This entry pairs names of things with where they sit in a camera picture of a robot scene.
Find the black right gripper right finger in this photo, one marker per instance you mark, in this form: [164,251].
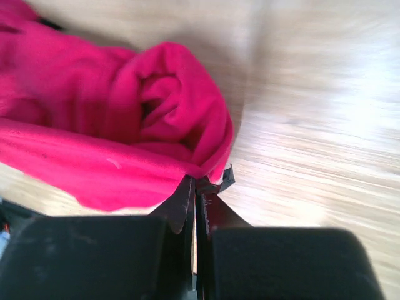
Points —
[236,260]

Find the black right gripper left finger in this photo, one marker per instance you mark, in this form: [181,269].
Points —
[100,257]

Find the magenta red t shirt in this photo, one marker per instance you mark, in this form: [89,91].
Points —
[112,127]

